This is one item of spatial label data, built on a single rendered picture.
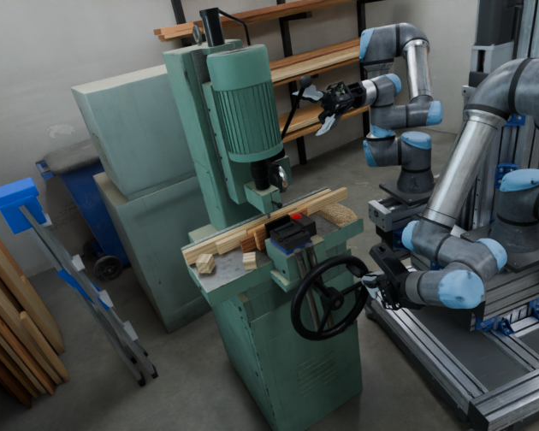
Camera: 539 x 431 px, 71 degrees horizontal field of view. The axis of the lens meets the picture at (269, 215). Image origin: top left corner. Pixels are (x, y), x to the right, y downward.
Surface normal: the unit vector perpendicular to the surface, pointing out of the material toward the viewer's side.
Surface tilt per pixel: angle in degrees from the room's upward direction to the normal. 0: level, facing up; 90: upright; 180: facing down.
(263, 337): 90
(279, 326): 90
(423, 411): 0
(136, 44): 90
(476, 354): 0
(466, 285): 60
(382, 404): 0
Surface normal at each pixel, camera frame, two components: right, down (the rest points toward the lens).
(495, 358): -0.17, -0.86
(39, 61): 0.54, 0.33
